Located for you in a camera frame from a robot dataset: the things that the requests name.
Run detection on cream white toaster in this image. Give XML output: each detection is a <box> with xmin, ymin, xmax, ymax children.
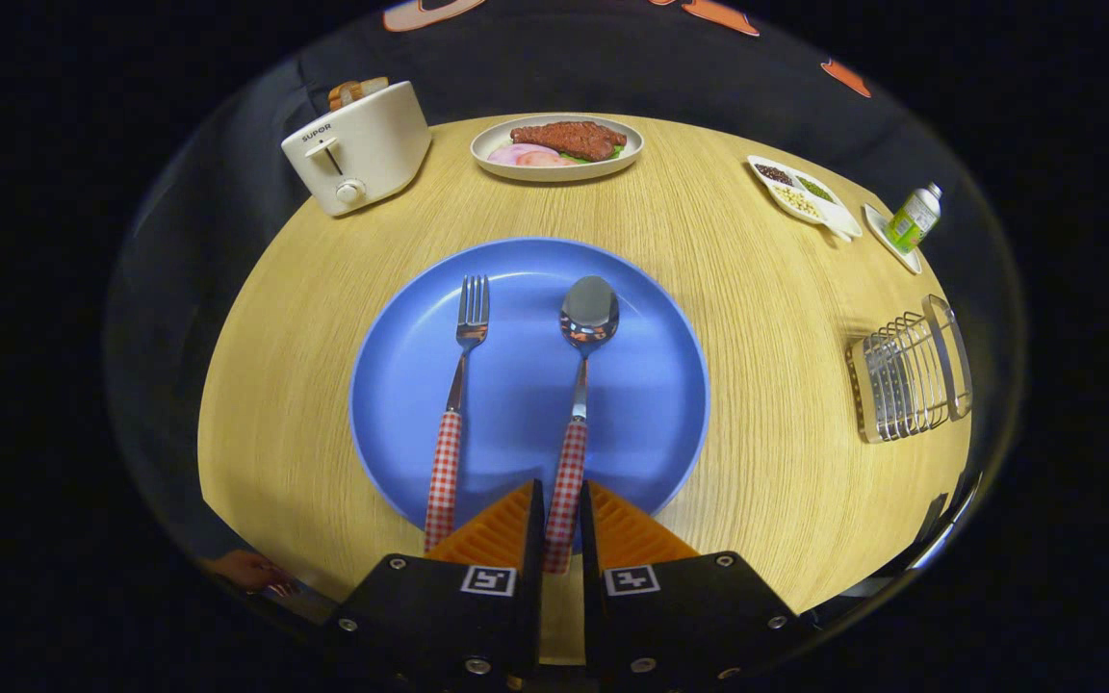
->
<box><xmin>281</xmin><ymin>80</ymin><xmax>433</xmax><ymax>218</ymax></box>

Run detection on white divided dish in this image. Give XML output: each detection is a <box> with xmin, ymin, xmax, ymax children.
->
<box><xmin>747</xmin><ymin>154</ymin><xmax>864</xmax><ymax>244</ymax></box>

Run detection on pale pink ham slice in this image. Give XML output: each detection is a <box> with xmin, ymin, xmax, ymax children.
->
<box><xmin>487</xmin><ymin>142</ymin><xmax>560</xmax><ymax>167</ymax></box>

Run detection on green label metal bottle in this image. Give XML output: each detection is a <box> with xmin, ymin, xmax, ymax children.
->
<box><xmin>884</xmin><ymin>182</ymin><xmax>943</xmax><ymax>255</ymax></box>

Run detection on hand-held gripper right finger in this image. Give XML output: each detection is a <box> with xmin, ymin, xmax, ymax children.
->
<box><xmin>579</xmin><ymin>479</ymin><xmax>801</xmax><ymax>686</ymax></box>

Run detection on white oval food plate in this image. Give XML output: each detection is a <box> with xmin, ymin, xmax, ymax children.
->
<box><xmin>470</xmin><ymin>114</ymin><xmax>645</xmax><ymax>184</ymax></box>

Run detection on brown toast slices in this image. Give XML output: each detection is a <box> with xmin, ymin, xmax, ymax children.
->
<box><xmin>327</xmin><ymin>77</ymin><xmax>390</xmax><ymax>111</ymax></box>

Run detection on blue round plate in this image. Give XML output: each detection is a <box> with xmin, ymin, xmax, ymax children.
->
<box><xmin>349</xmin><ymin>237</ymin><xmax>711</xmax><ymax>554</ymax></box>

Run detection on fork with red checked handle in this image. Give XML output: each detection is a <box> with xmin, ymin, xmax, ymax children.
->
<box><xmin>423</xmin><ymin>274</ymin><xmax>492</xmax><ymax>554</ymax></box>

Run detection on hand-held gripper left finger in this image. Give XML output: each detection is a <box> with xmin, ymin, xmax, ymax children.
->
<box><xmin>323</xmin><ymin>479</ymin><xmax>546</xmax><ymax>689</ymax></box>

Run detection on yellow soybeans pile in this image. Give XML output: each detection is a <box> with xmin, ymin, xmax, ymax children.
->
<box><xmin>771</xmin><ymin>186</ymin><xmax>823</xmax><ymax>220</ymax></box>

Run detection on brown steak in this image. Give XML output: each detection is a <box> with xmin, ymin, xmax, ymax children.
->
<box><xmin>509</xmin><ymin>120</ymin><xmax>629</xmax><ymax>163</ymax></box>

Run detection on small white saucer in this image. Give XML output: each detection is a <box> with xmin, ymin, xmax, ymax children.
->
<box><xmin>863</xmin><ymin>202</ymin><xmax>924</xmax><ymax>276</ymax></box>

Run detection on spoon with red checked handle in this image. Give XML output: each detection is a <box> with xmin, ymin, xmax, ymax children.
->
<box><xmin>542</xmin><ymin>275</ymin><xmax>621</xmax><ymax>576</ymax></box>

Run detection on steel cutlery basket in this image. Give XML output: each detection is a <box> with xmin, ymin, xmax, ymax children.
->
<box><xmin>845</xmin><ymin>294</ymin><xmax>974</xmax><ymax>445</ymax></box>

